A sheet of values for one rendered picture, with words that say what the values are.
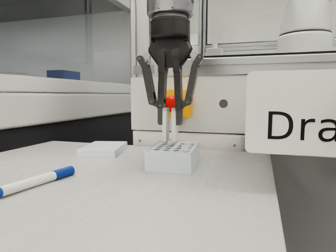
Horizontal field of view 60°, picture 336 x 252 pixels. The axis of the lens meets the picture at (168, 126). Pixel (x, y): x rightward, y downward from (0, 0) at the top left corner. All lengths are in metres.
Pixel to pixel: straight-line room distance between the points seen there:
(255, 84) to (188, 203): 0.18
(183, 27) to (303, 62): 0.32
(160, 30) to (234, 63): 0.26
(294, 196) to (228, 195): 0.39
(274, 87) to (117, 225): 0.26
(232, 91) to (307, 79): 0.36
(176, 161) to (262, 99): 0.19
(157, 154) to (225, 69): 0.33
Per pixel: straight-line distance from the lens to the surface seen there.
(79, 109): 1.19
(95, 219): 0.35
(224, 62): 0.75
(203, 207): 0.37
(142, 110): 0.81
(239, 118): 0.75
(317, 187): 0.79
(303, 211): 0.80
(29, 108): 0.99
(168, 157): 0.51
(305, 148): 0.42
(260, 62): 0.75
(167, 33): 0.55
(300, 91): 0.41
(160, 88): 0.56
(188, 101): 0.55
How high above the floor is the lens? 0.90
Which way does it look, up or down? 6 degrees down
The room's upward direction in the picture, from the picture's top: straight up
